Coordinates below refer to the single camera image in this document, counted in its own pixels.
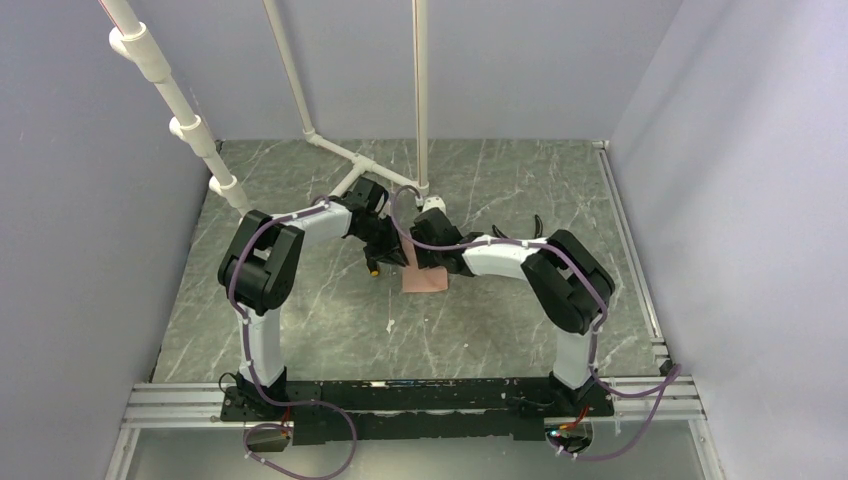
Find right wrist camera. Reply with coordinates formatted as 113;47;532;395
421;196;446;214

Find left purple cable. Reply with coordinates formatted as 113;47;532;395
226;195;359;480

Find black pliers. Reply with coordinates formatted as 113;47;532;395
491;214;545;239

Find black yellow screwdriver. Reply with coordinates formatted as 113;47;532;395
366;259;380;277

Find aluminium side rail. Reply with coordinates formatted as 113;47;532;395
592;140;673;376

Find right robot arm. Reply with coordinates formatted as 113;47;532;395
409;209;616;415

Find purple cable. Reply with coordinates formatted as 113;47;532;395
226;195;359;480
388;185;684;464

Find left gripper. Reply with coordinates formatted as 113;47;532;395
355;214;409;268

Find pink envelope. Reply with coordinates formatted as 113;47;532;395
401;247;449;293

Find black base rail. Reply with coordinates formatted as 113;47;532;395
219;377;614;446

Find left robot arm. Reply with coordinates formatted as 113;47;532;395
217;177;408;420

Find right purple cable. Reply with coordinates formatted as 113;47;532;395
388;185;684;464

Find white PVC pipe frame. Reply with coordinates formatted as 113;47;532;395
100;1;430;215

